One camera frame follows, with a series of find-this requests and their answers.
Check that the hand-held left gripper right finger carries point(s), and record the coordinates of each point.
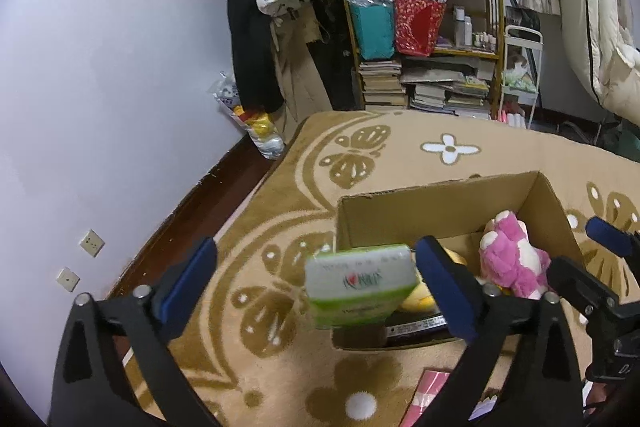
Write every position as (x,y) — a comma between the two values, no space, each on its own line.
(447,292)

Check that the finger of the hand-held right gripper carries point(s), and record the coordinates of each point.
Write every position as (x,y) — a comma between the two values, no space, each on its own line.
(607,231)
(575,279)

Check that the white cosmetic bottle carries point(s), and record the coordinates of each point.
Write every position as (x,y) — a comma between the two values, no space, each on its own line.
(468,32)
(458,27)

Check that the yellow plush toy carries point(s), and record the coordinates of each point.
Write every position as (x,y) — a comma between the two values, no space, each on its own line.
(417,301)

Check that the beige coat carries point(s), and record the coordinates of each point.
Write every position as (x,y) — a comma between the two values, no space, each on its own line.
(300,82)

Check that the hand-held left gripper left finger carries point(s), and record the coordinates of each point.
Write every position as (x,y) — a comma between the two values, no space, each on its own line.
(187,287)

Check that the stack of books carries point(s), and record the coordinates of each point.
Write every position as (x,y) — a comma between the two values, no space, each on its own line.
(382,84)

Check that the green tissue pack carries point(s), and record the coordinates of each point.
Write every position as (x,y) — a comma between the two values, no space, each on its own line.
(360,287)

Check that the dark photo print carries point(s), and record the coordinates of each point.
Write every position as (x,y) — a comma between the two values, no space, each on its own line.
(522,17)

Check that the printed cardboard box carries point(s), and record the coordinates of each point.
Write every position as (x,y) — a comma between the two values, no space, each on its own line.
(440,207)

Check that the black tissue pack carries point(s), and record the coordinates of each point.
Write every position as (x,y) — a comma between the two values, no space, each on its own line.
(415,329)

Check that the red gift bag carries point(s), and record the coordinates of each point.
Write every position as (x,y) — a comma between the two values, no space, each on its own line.
(417,27)

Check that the pink plush toy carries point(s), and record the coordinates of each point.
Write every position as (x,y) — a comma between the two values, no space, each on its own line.
(520,267)

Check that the pink packet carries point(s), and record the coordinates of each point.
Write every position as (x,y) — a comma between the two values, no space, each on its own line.
(425,399)

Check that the row of small bottles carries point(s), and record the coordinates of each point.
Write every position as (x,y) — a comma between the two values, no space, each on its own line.
(485,42)

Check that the white metal cart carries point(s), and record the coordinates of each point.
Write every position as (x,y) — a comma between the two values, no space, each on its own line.
(522,29)

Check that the teal bag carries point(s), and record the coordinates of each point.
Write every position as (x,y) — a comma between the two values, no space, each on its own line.
(372,32)

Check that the white duvet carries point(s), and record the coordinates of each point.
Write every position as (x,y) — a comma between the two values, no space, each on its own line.
(600,32)

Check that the black coat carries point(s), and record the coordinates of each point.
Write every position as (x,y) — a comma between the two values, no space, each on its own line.
(250,57)

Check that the white wall socket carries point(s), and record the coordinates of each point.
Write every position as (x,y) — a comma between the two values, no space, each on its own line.
(92,242)
(67,279)

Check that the pile of books and magazines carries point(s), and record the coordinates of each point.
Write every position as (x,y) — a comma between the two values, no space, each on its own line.
(450,92)

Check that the black trousers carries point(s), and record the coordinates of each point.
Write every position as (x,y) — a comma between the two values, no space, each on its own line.
(335,67)

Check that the plastic bag of toys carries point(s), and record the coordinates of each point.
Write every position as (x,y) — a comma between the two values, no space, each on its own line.
(260,132)

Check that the light green pack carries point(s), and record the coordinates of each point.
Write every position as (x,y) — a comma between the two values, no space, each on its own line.
(520,81)

